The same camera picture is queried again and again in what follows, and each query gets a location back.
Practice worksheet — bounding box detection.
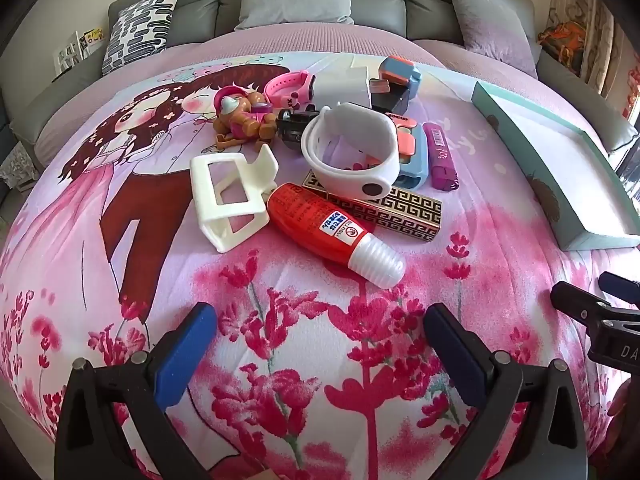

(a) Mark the patterned curtain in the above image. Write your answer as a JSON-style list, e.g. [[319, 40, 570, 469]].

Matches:
[[547, 0, 626, 96]]

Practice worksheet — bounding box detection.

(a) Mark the orange grey plastic toy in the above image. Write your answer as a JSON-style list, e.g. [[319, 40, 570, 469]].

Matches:
[[370, 56, 423, 98]]

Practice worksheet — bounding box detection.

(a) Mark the printed blanket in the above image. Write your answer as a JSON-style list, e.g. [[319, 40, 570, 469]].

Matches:
[[0, 52, 640, 480]]

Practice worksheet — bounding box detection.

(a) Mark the blue orange plastic case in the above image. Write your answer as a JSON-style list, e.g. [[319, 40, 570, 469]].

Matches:
[[395, 122, 431, 188]]

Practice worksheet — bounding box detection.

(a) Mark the white charger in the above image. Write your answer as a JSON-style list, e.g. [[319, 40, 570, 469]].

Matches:
[[308, 62, 373, 109]]

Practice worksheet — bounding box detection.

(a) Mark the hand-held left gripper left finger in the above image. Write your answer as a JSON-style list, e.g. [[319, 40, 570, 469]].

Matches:
[[54, 302, 218, 480]]

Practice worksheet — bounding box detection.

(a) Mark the gold black patterned box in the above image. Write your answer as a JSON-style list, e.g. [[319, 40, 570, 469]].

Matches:
[[302, 170, 444, 243]]

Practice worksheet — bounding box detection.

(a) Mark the brown pink toy dog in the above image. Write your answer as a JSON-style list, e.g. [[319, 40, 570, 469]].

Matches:
[[212, 85, 276, 153]]

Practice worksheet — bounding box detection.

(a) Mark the white letter ornament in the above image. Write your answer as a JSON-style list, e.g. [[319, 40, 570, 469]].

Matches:
[[52, 42, 81, 78]]

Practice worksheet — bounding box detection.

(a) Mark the yellow cover book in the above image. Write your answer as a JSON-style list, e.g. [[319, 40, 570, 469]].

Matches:
[[80, 25, 107, 56]]

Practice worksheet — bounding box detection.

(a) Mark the grey sofa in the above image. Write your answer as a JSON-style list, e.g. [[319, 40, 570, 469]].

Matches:
[[0, 0, 640, 201]]

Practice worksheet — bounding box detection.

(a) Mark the white phone stand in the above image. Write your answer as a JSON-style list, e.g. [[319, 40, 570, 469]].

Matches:
[[190, 144, 280, 253]]

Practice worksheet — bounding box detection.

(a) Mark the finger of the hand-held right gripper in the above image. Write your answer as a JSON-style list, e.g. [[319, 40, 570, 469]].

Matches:
[[551, 281, 626, 331], [600, 271, 640, 306]]

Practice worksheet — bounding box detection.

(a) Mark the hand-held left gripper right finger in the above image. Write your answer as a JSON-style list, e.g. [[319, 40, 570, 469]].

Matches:
[[422, 303, 588, 480]]

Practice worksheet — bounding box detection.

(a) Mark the black white patterned pillow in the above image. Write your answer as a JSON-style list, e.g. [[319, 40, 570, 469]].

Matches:
[[101, 0, 182, 77]]

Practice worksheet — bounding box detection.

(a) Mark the red glue bottle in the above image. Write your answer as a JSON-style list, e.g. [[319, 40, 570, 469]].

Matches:
[[265, 182, 407, 289]]

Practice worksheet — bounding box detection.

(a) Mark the teal tray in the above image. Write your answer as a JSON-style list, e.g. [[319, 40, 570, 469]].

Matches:
[[471, 81, 640, 252]]

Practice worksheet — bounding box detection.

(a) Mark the pink watch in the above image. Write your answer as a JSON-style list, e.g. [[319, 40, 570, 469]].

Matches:
[[263, 72, 316, 111]]

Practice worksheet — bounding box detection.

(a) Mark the lace covered stool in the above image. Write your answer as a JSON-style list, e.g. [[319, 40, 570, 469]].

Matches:
[[0, 140, 38, 191]]

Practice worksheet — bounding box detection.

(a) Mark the grey purple velvet pillow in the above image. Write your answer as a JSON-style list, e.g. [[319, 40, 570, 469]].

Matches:
[[442, 0, 538, 80]]

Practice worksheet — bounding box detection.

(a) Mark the white wristband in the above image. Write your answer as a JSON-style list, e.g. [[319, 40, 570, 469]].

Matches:
[[300, 102, 401, 202]]

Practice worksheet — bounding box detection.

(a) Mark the magenta lighter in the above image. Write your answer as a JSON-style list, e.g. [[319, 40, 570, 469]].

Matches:
[[422, 121, 461, 193]]

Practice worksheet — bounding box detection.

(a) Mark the black toy car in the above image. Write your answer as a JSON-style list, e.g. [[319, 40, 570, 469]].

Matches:
[[275, 107, 321, 153]]

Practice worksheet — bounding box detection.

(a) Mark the orange bag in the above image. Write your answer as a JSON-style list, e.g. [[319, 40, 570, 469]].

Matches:
[[537, 21, 586, 76]]

